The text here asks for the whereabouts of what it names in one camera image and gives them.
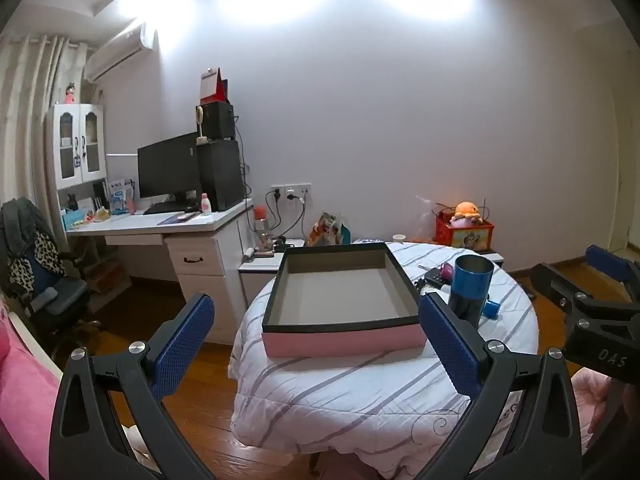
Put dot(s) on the lint roller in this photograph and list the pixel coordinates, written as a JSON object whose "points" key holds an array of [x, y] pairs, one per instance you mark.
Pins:
{"points": [[247, 255]]}

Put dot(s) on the red printed box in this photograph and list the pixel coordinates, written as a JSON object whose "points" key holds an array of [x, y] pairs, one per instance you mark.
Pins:
{"points": [[465, 237]]}

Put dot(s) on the white paper cup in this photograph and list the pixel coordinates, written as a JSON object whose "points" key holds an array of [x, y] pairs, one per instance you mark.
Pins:
{"points": [[398, 238]]}

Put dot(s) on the white desk with drawers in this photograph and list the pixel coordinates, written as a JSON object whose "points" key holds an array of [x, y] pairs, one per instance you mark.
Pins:
{"points": [[200, 260]]}

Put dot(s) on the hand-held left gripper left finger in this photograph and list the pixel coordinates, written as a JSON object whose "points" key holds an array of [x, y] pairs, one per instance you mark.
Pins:
{"points": [[182, 345]]}

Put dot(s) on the black computer monitor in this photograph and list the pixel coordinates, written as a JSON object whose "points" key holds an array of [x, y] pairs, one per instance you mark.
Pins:
{"points": [[167, 170]]}

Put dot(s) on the orange plush toy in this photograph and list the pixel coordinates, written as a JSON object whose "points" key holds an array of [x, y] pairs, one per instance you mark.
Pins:
{"points": [[467, 212]]}

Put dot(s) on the translucent case with blue cap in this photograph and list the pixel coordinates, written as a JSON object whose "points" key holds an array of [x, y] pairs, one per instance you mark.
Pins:
{"points": [[492, 309]]}

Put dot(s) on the red desk calendar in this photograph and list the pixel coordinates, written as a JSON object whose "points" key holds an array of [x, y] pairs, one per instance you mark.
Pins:
{"points": [[212, 85]]}

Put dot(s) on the dark jacket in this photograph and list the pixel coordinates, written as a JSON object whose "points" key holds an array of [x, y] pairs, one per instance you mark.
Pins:
{"points": [[22, 220]]}

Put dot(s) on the white nightstand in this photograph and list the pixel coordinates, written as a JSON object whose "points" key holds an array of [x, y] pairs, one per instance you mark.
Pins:
{"points": [[260, 275]]}

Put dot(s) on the small doll figure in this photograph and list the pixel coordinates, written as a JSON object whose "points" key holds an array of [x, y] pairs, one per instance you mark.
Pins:
{"points": [[70, 94]]}

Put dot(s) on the white bottle with pink cap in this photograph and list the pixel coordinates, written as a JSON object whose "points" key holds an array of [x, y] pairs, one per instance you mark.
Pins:
{"points": [[206, 205]]}

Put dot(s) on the beige stand ornament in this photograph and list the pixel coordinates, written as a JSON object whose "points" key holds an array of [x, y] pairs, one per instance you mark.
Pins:
{"points": [[201, 120]]}

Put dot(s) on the pink box with black rim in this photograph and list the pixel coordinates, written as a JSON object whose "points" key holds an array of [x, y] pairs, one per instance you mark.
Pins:
{"points": [[340, 342]]}

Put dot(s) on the teal tissue box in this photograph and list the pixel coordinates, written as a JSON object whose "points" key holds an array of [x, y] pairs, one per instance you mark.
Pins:
{"points": [[75, 220]]}

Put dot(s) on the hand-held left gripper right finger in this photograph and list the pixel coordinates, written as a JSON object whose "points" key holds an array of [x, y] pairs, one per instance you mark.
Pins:
{"points": [[450, 350]]}

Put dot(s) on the leopard print cloth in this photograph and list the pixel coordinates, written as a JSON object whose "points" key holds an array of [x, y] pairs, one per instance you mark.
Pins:
{"points": [[35, 265]]}

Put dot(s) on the white bed frame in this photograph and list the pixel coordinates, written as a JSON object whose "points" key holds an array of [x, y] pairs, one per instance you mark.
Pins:
{"points": [[35, 345]]}

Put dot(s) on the white curtain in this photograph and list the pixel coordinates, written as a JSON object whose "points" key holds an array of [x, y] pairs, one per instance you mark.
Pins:
{"points": [[25, 120]]}

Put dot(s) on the colourful snack bag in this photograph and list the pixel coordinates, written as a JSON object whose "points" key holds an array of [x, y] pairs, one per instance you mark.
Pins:
{"points": [[327, 230]]}

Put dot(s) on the pink blanket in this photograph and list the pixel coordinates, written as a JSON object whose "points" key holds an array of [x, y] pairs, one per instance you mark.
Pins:
{"points": [[25, 410]]}

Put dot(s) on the black keyboard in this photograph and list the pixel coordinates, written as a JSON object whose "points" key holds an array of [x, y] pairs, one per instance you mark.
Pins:
{"points": [[167, 208]]}

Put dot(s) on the clear plastic bag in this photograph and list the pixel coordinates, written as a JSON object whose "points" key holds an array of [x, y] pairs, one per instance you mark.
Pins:
{"points": [[427, 215]]}

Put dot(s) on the clear bottle with red cap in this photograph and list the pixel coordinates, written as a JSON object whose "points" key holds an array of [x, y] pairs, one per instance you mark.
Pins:
{"points": [[261, 225]]}

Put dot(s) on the white wall socket panel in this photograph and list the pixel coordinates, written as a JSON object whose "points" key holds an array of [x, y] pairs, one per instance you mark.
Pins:
{"points": [[290, 191]]}

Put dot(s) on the small black device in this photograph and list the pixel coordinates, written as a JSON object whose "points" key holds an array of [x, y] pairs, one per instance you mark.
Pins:
{"points": [[282, 242]]}

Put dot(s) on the white air conditioner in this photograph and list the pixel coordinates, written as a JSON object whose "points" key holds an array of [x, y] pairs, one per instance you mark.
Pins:
{"points": [[117, 52]]}

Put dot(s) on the white and blue packet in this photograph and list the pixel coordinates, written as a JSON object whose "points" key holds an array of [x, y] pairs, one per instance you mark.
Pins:
{"points": [[371, 241]]}

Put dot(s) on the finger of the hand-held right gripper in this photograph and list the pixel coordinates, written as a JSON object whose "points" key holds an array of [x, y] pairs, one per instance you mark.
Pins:
{"points": [[607, 262], [555, 285]]}

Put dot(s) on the white side table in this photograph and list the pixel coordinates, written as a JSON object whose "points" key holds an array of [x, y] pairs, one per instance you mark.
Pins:
{"points": [[495, 258]]}

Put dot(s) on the grey remote control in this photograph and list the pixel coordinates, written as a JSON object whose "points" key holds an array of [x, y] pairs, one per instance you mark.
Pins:
{"points": [[434, 279]]}

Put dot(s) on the black office chair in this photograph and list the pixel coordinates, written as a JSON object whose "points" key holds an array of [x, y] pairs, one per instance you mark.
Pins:
{"points": [[60, 295]]}

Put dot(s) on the white glass-door cabinet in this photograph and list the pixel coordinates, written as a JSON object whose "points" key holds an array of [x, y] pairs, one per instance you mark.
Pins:
{"points": [[75, 145]]}

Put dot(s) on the blue metal cup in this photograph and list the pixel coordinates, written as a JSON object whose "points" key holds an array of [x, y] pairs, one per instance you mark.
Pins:
{"points": [[467, 285]]}

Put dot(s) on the blue and white box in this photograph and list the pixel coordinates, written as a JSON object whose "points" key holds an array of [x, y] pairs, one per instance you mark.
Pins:
{"points": [[122, 197]]}

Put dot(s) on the black speaker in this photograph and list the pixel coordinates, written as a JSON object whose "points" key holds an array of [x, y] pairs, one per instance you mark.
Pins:
{"points": [[220, 120]]}

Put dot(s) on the person's right hand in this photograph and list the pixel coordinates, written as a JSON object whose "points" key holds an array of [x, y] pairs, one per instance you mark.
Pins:
{"points": [[600, 405]]}

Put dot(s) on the black computer tower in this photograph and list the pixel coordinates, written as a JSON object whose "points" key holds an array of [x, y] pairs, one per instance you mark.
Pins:
{"points": [[220, 175]]}

